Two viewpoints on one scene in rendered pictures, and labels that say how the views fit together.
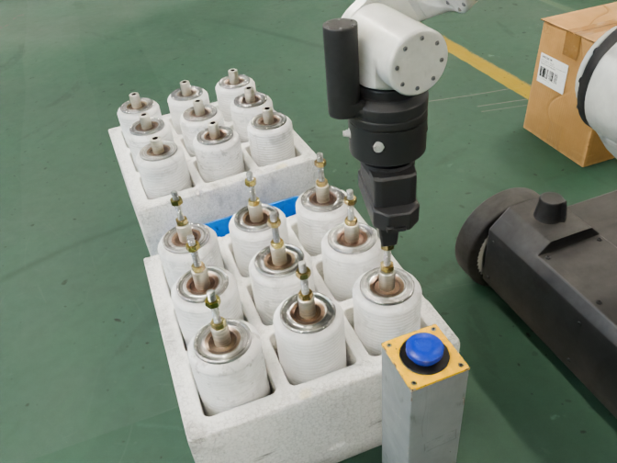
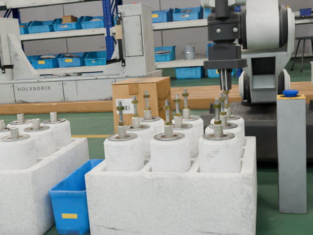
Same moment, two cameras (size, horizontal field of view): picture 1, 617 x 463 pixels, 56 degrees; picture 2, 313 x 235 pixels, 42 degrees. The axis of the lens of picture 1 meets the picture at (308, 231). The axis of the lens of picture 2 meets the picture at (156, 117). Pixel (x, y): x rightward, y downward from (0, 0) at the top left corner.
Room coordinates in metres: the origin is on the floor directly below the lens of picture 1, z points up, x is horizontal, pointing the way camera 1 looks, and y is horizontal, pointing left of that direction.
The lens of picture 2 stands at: (0.13, 0.98, 0.47)
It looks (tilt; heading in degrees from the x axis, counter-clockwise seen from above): 10 degrees down; 303
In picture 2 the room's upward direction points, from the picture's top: 4 degrees counter-clockwise
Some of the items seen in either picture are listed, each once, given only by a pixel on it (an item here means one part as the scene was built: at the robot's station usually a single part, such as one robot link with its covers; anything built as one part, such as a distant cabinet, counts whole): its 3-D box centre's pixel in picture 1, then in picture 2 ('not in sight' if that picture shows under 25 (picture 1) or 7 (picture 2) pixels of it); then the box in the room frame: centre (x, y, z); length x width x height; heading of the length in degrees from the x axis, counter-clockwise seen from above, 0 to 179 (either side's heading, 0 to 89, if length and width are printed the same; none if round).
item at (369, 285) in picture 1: (387, 286); (227, 118); (0.59, -0.10, 0.25); 0.08 x 0.08 x 0.01
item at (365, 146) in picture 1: (385, 161); (223, 46); (0.58, -0.10, 0.45); 0.13 x 0.10 x 0.12; 4
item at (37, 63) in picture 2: not in sight; (49, 61); (5.00, -3.63, 0.36); 0.50 x 0.38 x 0.21; 108
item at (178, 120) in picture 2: (278, 254); (178, 122); (0.66, 0.05, 0.26); 0.02 x 0.02 x 0.03
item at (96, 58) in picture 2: not in sight; (101, 58); (4.18, -3.93, 0.36); 0.50 x 0.38 x 0.21; 107
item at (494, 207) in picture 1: (506, 238); not in sight; (0.84, -0.37, 0.10); 0.20 x 0.05 x 0.20; 108
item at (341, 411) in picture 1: (290, 333); (182, 184); (0.66, 0.05, 0.09); 0.39 x 0.39 x 0.18; 17
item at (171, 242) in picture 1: (186, 238); (122, 137); (0.74, 0.20, 0.25); 0.08 x 0.08 x 0.01
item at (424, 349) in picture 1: (424, 351); (290, 93); (0.41, -0.11, 0.32); 0.04 x 0.04 x 0.02
